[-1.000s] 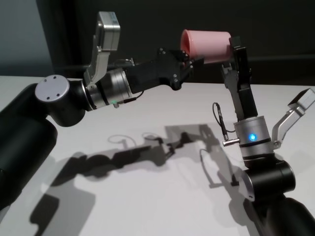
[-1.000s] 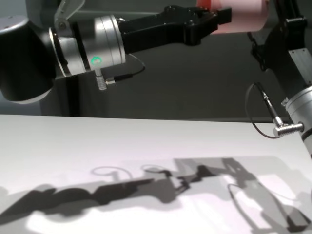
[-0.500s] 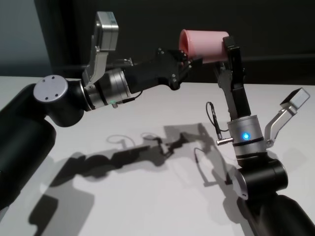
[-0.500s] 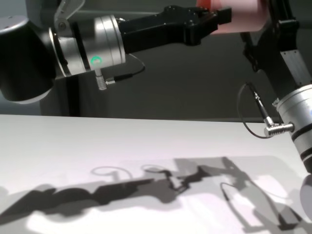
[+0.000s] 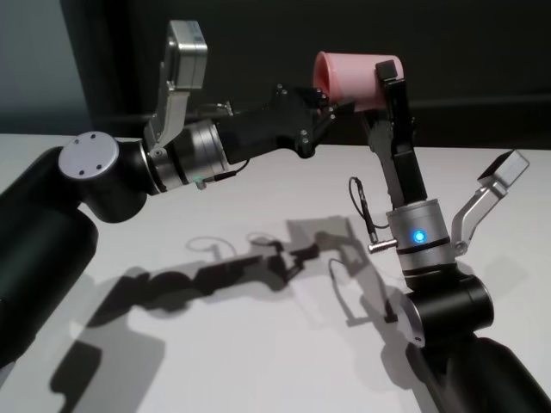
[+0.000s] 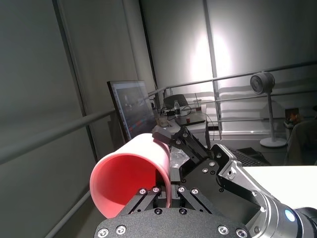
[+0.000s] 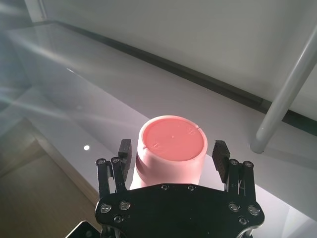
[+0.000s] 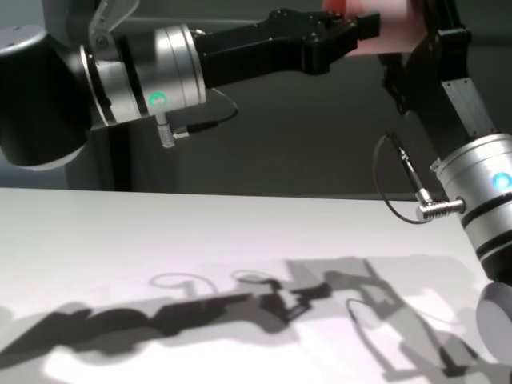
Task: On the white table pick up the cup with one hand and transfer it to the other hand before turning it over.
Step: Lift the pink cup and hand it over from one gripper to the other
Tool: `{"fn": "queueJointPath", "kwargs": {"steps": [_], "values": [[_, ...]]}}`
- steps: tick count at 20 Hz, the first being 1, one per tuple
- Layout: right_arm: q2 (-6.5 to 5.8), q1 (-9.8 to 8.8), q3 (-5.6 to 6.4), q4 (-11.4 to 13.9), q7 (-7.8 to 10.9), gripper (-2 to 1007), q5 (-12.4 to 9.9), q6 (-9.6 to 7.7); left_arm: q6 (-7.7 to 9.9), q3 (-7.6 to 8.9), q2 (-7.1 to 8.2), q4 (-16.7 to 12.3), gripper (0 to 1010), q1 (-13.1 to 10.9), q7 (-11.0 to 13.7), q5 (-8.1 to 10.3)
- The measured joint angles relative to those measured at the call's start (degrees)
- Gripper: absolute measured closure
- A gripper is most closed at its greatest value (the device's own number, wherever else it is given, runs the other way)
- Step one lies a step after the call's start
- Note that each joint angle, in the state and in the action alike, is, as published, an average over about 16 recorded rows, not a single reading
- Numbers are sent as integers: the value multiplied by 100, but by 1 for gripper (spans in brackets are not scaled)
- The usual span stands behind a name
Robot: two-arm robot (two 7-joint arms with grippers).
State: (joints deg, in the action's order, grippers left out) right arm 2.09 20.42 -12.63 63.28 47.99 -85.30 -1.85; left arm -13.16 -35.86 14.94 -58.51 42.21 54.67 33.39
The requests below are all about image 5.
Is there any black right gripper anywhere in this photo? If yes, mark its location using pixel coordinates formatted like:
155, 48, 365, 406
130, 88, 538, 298
364, 60, 430, 208

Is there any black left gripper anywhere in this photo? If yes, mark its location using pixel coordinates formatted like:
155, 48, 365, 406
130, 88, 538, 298
216, 83, 356, 165

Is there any pink plastic cup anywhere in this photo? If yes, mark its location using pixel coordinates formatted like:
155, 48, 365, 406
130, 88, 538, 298
312, 50, 406, 114

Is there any thin grey frame rail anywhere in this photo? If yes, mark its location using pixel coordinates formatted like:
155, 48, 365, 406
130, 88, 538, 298
408, 95, 551, 114

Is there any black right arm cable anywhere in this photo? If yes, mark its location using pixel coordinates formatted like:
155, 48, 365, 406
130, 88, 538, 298
347, 176, 398, 256

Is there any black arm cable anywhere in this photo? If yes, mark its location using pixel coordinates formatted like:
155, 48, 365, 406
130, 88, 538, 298
195, 157, 254, 191
347, 176, 398, 256

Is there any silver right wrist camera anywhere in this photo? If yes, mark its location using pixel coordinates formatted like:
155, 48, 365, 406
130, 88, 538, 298
449, 149, 531, 256

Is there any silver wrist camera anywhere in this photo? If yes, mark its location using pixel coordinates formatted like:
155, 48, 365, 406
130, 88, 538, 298
143, 19, 209, 161
449, 149, 531, 256

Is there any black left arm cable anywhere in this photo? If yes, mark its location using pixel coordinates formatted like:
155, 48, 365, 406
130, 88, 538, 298
195, 157, 254, 191

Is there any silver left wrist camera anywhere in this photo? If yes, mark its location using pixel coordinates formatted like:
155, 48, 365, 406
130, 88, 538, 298
143, 19, 209, 161

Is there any dark frame post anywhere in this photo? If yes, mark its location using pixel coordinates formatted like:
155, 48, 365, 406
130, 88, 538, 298
59, 0, 144, 135

